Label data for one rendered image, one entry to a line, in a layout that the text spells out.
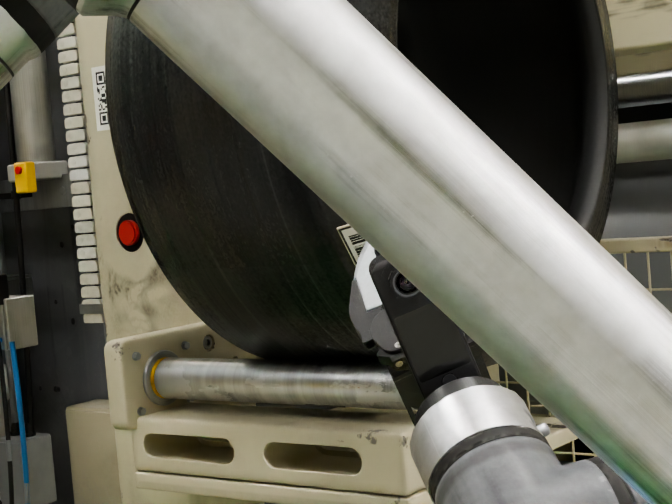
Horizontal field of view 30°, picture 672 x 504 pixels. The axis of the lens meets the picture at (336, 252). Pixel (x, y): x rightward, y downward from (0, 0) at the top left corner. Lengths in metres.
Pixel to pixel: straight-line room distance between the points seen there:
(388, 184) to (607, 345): 0.14
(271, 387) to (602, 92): 0.50
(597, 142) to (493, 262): 0.81
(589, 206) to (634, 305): 0.73
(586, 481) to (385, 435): 0.36
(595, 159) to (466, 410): 0.61
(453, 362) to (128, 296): 0.66
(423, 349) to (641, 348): 0.27
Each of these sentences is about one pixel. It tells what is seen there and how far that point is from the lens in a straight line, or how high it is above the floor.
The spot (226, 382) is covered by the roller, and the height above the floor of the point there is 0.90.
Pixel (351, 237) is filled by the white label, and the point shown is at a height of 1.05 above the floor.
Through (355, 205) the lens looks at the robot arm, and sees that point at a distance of 0.65.
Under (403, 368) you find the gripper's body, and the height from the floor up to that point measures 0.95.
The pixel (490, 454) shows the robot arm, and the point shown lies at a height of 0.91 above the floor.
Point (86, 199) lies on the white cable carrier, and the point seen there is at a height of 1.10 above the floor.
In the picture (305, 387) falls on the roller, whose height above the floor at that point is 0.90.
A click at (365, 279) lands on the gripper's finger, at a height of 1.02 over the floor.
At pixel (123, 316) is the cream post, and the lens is 1.51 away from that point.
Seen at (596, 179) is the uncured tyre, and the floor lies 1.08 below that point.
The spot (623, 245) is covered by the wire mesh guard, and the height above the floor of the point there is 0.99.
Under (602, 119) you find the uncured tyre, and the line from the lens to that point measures 1.45.
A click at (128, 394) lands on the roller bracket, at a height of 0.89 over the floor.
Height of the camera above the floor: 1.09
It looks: 3 degrees down
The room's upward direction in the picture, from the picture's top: 5 degrees counter-clockwise
